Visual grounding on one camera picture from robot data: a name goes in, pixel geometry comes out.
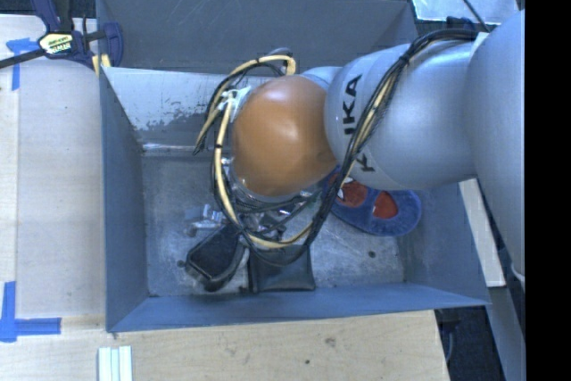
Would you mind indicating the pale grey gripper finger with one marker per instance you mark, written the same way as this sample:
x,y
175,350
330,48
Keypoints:
x,y
203,229
204,213

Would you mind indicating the pale wood flat board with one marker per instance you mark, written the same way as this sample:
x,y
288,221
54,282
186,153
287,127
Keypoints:
x,y
58,192

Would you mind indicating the grey metal bin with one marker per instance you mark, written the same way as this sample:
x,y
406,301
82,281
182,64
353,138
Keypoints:
x,y
178,35

